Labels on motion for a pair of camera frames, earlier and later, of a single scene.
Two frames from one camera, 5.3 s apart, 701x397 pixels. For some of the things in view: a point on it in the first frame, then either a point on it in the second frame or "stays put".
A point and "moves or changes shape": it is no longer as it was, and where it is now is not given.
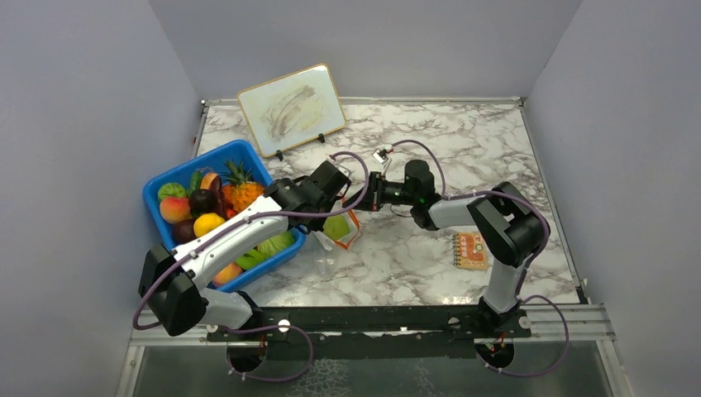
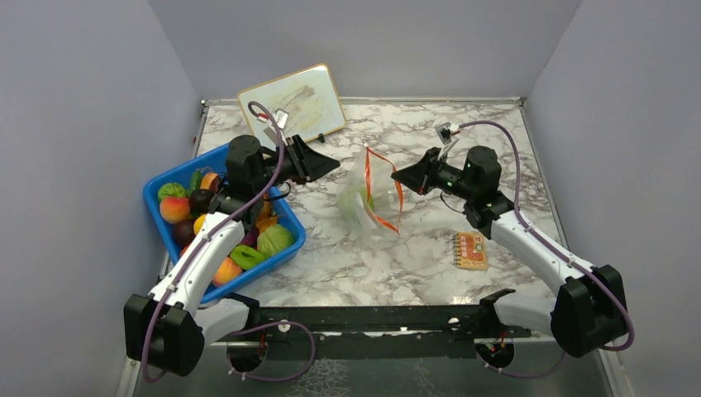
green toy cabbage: [336, 227] moves or changes shape
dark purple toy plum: [202, 202] stays put
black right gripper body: [391, 193] -> [450, 179]
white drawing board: [293, 110] stays put
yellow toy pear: [205, 222] stays put
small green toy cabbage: [171, 189] stays put
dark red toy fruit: [183, 231] stays put
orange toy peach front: [226, 274] stays put
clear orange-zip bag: [340, 229] -> [370, 202]
